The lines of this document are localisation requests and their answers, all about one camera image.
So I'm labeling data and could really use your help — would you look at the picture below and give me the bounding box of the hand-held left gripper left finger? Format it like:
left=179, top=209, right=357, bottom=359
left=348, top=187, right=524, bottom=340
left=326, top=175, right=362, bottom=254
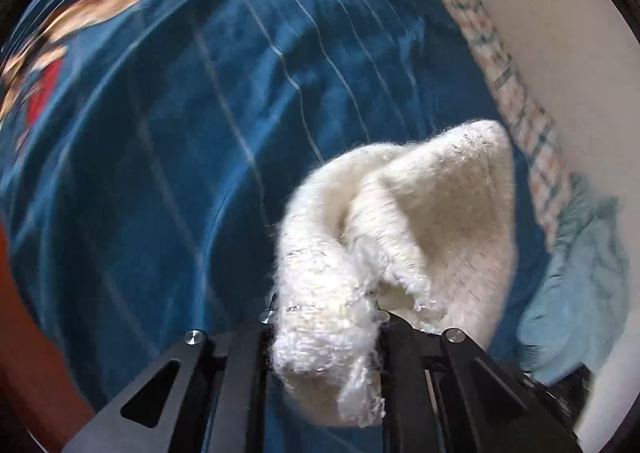
left=60, top=305, right=277, bottom=453

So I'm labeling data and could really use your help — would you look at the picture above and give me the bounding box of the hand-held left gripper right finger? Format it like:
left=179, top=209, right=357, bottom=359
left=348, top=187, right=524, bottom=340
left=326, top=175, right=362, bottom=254
left=375, top=310, right=585, bottom=453

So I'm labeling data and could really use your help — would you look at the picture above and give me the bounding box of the white tweed jacket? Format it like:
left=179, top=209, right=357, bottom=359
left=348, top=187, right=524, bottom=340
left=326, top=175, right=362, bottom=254
left=270, top=119, right=518, bottom=429

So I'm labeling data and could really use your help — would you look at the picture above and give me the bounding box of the black garment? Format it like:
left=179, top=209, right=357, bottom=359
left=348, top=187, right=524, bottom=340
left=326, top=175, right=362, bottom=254
left=522, top=364, right=595, bottom=434

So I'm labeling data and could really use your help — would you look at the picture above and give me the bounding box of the light blue quilt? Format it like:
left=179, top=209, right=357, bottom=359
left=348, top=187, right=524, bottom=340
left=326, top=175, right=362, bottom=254
left=516, top=173, right=633, bottom=386

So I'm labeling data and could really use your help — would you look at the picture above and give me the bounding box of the blue striped bedsheet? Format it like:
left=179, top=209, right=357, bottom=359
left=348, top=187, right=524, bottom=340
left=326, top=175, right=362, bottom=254
left=0, top=0, right=553, bottom=416

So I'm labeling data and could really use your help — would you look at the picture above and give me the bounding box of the plaid blanket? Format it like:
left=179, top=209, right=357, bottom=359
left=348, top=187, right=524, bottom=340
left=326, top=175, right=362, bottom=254
left=407, top=0, right=576, bottom=250

